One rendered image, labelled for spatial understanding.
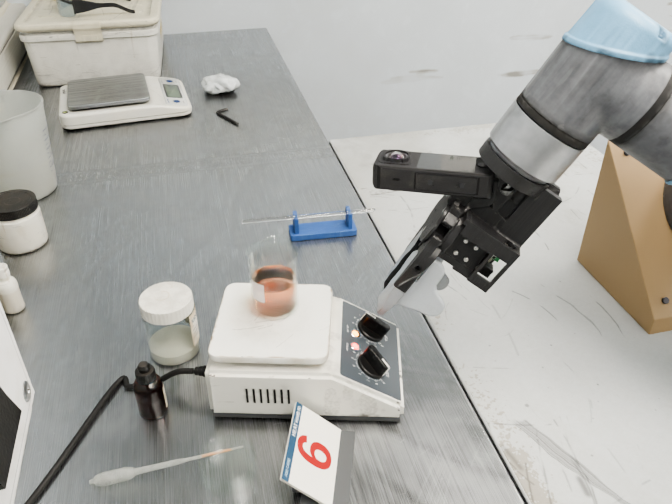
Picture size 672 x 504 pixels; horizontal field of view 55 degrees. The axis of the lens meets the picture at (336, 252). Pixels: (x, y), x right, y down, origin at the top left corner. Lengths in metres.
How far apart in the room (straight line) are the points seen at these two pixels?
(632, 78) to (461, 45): 1.65
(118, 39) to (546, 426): 1.24
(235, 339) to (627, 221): 0.50
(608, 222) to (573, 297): 0.11
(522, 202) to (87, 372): 0.51
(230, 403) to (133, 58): 1.07
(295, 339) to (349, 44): 1.51
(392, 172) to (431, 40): 1.57
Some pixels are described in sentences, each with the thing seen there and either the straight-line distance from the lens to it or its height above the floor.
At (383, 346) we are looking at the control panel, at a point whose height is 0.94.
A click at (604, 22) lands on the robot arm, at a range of 0.57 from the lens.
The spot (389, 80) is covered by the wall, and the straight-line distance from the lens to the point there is 2.15.
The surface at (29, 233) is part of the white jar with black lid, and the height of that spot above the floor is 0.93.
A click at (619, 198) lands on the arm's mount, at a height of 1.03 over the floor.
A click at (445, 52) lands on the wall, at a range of 2.19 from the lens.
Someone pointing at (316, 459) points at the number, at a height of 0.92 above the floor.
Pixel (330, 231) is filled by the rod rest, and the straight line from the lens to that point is 0.96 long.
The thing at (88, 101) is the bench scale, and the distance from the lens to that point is 1.41.
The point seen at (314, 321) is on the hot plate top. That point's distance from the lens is 0.68.
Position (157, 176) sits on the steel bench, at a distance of 1.17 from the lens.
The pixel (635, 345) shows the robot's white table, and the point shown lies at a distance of 0.86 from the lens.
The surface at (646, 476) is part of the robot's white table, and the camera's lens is 0.72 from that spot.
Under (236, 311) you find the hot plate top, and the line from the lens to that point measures 0.70.
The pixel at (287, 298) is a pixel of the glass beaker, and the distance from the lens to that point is 0.66.
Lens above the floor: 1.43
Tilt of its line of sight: 34 degrees down
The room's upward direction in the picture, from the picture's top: straight up
